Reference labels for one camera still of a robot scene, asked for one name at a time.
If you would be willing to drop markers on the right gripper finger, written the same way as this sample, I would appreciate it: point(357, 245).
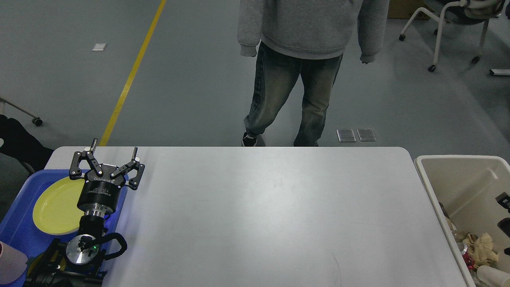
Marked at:
point(504, 226)
point(503, 200)

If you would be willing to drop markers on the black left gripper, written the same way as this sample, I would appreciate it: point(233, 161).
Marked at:
point(101, 193)

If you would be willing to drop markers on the brown paper ball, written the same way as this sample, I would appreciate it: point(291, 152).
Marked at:
point(481, 249)

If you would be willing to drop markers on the crushed red can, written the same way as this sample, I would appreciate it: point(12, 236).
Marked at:
point(469, 261)

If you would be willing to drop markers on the yellow plate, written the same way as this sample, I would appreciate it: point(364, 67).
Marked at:
point(56, 206)

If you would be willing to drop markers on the grey mug yellow inside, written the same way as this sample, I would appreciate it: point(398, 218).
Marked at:
point(44, 264)

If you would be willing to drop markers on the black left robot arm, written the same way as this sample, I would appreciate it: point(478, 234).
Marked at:
point(78, 262)

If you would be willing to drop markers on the beige plastic bin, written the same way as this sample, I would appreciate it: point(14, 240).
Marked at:
point(466, 187)

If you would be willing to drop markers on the chair leg with caster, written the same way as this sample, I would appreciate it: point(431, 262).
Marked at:
point(6, 104)

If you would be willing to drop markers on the person in black clothes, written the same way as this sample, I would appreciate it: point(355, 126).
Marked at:
point(19, 144)

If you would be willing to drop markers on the blue plastic tray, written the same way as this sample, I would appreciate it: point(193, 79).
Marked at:
point(17, 228)

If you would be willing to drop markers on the pink cup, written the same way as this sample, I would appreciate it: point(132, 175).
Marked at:
point(13, 263)

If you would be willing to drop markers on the white bar on floor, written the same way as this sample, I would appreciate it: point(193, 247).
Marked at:
point(499, 72)

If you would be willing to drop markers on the white paper on floor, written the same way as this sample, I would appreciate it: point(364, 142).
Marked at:
point(99, 47)

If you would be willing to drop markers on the floor socket plate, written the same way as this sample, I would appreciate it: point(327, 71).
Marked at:
point(367, 135)
point(346, 135)

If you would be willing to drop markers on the white office chair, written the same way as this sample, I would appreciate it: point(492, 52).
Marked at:
point(462, 12)

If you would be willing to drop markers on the cardboard box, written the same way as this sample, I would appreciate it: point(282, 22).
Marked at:
point(404, 9)

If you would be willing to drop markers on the person in blue jeans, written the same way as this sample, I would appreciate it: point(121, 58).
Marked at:
point(302, 39)

